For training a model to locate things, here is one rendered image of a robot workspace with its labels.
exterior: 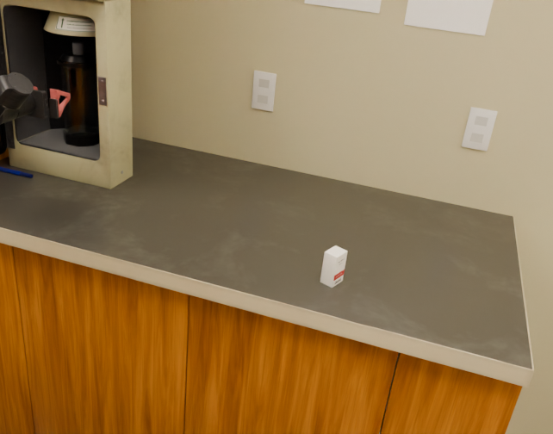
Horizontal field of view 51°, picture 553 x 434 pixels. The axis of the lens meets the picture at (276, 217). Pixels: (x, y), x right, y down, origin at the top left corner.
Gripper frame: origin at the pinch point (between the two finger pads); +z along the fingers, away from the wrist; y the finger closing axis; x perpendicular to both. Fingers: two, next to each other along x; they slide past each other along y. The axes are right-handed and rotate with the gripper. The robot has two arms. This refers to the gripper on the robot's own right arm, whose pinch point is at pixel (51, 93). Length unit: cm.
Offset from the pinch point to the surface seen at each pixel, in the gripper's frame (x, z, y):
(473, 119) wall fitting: 1, 47, -101
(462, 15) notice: -25, 48, -92
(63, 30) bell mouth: -14.8, 4.3, -1.7
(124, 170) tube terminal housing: 20.8, 9.1, -14.3
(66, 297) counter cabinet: 40, -25, -20
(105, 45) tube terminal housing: -13.3, 3.0, -14.4
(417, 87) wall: -5, 47, -84
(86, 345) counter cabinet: 52, -25, -24
